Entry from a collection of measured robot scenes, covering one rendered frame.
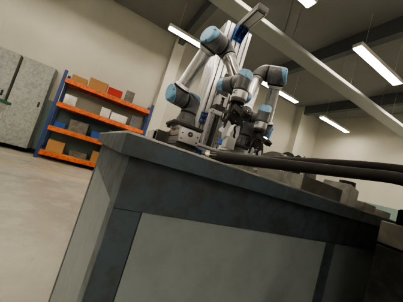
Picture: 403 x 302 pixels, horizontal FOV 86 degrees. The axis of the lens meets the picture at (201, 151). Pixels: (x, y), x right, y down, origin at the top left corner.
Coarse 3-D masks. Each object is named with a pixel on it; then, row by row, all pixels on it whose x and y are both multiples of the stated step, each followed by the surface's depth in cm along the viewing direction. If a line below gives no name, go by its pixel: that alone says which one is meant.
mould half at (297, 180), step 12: (288, 156) 90; (240, 168) 105; (252, 168) 98; (264, 168) 92; (276, 180) 84; (288, 180) 80; (300, 180) 76; (312, 180) 78; (312, 192) 78; (324, 192) 82; (336, 192) 86
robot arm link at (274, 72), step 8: (272, 72) 150; (280, 72) 148; (264, 80) 155; (272, 80) 152; (280, 80) 150; (272, 88) 154; (280, 88) 154; (272, 96) 156; (272, 104) 158; (272, 112) 160; (272, 128) 163; (264, 136) 165
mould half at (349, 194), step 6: (324, 180) 109; (330, 180) 108; (336, 186) 105; (342, 186) 104; (348, 186) 102; (342, 192) 103; (348, 192) 102; (354, 192) 110; (342, 198) 102; (348, 198) 101; (354, 198) 113; (348, 204) 104; (354, 204) 116
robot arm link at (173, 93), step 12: (204, 36) 129; (216, 36) 127; (204, 48) 130; (216, 48) 131; (192, 60) 137; (204, 60) 134; (192, 72) 136; (180, 84) 139; (168, 96) 141; (180, 96) 141
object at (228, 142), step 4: (228, 136) 99; (220, 140) 105; (224, 140) 101; (228, 140) 100; (232, 140) 101; (220, 144) 105; (224, 144) 100; (228, 144) 100; (232, 144) 101; (228, 148) 100; (232, 148) 101
